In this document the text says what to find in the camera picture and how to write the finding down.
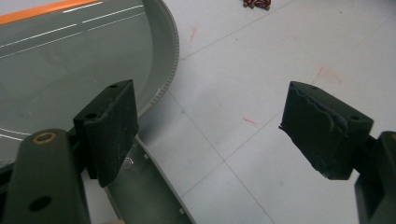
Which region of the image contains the small brown object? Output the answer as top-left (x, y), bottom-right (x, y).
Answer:
top-left (242, 0), bottom-right (272, 12)

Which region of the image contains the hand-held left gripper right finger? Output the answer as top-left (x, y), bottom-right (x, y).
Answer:
top-left (278, 80), bottom-right (375, 181)

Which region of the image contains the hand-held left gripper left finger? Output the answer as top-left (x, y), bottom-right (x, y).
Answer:
top-left (73, 78), bottom-right (140, 189)

